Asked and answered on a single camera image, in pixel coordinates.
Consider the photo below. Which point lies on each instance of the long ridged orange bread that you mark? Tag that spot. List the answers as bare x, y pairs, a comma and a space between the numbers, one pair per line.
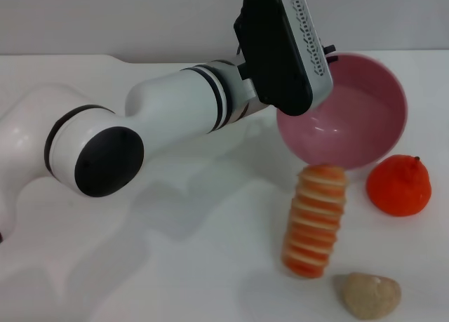
315, 223

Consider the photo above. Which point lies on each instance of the orange tangerine toy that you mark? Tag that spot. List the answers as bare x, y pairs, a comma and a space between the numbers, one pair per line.
398, 188

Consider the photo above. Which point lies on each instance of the beige round bun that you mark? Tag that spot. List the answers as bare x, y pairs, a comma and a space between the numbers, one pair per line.
368, 295

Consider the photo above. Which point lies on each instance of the left wrist camera housing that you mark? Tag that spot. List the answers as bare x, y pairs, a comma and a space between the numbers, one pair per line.
280, 48

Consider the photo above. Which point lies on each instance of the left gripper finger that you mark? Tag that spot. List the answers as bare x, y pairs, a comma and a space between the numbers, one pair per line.
332, 59

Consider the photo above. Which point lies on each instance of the pink plastic bowl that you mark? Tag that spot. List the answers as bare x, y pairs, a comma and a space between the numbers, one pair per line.
354, 118

